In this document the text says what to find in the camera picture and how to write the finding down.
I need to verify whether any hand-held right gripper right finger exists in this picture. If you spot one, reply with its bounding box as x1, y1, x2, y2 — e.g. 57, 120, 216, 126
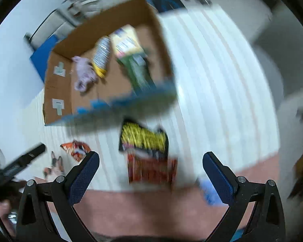
202, 152, 286, 242

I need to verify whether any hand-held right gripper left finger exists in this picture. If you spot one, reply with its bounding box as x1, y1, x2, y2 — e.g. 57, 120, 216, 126
16, 151, 100, 242

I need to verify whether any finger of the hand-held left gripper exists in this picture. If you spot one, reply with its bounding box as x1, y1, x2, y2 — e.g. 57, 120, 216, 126
2, 143, 46, 179

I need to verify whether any black yellow snack bag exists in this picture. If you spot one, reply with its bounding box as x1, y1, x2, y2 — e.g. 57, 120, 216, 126
119, 118, 178, 190

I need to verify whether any cardboard box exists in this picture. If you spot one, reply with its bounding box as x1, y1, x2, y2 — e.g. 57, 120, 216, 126
42, 0, 178, 134

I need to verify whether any light blue cloth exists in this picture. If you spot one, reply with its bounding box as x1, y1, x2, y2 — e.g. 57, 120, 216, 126
197, 177, 229, 206

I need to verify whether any orange snack bag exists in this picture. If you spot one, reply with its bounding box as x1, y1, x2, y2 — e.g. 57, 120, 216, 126
61, 140, 92, 163

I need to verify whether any calico cat plush toy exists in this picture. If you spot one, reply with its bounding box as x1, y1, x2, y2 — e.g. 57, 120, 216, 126
43, 151, 66, 182

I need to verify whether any pink blanket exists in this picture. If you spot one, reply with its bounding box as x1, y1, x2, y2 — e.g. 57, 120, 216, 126
0, 154, 281, 242

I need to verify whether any white striped bed sheet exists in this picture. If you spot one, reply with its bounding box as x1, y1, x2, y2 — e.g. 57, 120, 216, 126
15, 5, 281, 192

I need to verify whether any blue folder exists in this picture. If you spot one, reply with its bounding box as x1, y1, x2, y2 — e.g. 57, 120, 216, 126
30, 35, 65, 84

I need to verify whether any green snack packet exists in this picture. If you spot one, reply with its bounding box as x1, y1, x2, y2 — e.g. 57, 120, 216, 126
116, 53, 157, 97

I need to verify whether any silver yellow tube packet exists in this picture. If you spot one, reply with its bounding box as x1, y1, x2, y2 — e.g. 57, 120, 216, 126
92, 36, 112, 78

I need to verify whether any yellow snack packet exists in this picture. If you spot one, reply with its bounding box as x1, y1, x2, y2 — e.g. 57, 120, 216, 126
110, 25, 145, 59

